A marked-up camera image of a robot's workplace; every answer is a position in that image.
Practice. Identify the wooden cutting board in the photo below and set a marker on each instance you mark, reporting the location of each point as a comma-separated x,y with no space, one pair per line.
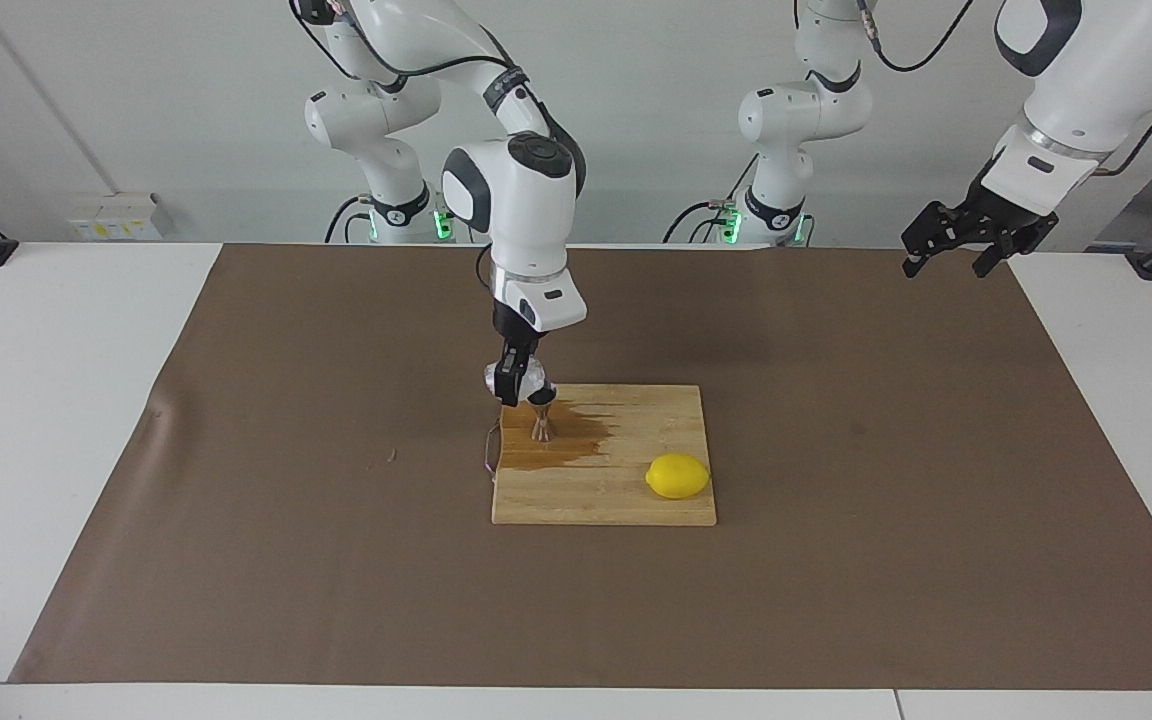
596,495

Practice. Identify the yellow lemon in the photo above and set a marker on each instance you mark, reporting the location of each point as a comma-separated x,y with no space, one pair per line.
678,476

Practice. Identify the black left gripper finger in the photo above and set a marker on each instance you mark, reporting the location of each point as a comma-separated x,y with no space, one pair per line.
1028,236
934,228

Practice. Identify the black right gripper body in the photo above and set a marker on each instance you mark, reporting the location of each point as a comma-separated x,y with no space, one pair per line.
514,328

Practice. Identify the brown table mat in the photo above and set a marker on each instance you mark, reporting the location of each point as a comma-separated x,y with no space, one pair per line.
336,580

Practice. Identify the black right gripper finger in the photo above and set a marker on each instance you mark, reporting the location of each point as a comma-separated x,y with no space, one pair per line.
513,375

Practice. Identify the steel double jigger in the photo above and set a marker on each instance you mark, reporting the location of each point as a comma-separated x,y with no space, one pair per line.
542,425

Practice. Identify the clear textured glass cup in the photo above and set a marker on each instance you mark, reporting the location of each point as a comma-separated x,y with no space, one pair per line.
538,380

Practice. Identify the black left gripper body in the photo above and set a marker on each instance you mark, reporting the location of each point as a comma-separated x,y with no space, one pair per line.
1001,212

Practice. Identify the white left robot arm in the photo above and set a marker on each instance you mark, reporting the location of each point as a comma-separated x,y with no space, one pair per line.
1096,90

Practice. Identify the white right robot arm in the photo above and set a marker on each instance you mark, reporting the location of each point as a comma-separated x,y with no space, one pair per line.
531,215

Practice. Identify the white wall socket box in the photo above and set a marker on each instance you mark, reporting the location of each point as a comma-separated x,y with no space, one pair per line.
116,218

